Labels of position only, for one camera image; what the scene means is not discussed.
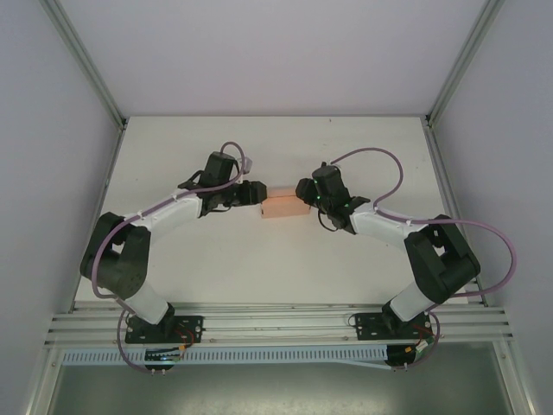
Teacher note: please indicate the aluminium frame leg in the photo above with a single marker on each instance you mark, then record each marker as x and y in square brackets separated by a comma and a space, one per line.
[516, 380]
[41, 380]

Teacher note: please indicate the pink corrugated cardboard box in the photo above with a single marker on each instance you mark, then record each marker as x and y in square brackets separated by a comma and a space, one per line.
[285, 209]

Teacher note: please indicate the aluminium table side rail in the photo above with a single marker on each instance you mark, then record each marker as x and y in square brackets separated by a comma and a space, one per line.
[108, 181]
[445, 181]

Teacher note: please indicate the black electronics board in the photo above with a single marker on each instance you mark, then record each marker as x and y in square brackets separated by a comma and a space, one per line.
[399, 359]
[157, 359]

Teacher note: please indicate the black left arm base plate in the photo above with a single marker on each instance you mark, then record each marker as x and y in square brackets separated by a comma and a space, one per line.
[192, 323]

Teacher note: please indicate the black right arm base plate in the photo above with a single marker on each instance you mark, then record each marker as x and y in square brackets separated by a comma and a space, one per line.
[367, 326]

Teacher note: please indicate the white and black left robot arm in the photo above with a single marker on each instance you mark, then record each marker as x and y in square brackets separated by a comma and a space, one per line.
[116, 263]

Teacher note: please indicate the aluminium frame post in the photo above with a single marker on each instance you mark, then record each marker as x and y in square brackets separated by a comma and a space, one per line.
[81, 56]
[465, 56]

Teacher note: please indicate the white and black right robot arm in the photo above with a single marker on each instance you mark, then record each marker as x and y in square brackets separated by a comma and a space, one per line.
[445, 263]

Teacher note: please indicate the aluminium rail beam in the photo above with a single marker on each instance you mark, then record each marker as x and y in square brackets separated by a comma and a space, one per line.
[276, 322]

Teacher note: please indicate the black frame corner bracket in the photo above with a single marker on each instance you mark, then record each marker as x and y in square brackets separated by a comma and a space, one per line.
[429, 121]
[123, 124]

